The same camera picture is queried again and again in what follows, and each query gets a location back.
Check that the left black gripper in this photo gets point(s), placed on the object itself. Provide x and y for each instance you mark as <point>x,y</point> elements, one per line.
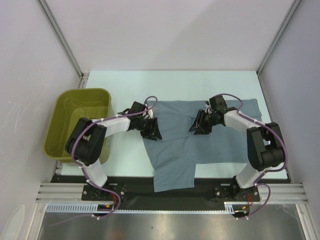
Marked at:
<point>153,133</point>

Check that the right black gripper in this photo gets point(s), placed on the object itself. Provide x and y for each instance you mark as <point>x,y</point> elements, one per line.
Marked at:
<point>199,125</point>

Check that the blue-grey t shirt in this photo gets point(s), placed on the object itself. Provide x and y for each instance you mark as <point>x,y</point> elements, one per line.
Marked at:
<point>174,158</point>

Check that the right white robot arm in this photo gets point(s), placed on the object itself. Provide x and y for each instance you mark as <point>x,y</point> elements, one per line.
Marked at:
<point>266,149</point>

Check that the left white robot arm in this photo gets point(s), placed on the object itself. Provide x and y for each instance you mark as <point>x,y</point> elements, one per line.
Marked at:
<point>86,141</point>

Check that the olive green plastic basket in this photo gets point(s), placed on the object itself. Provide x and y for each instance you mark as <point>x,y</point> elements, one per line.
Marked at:
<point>70,106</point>

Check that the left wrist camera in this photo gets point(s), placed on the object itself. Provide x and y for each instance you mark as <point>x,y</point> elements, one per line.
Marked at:
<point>149,114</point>

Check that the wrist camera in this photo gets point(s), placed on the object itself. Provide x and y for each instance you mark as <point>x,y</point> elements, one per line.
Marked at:
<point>149,114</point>
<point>216,103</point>

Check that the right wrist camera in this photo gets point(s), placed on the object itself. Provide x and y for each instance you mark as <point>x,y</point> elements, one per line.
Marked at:
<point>216,103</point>

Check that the white cable duct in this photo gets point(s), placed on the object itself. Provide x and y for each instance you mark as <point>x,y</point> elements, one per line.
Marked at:
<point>148,207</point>

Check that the left aluminium corner post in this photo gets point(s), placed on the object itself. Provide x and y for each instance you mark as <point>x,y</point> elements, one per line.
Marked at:
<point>44,6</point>

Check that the aluminium corner post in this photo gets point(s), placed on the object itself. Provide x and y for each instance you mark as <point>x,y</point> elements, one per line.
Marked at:
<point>44,6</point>
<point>279,34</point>

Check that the aluminium frame rail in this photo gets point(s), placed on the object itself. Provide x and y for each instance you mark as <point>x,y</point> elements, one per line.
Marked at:
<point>60,192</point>

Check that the right aluminium corner post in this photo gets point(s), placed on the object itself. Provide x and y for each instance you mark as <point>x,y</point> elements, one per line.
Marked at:
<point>279,34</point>

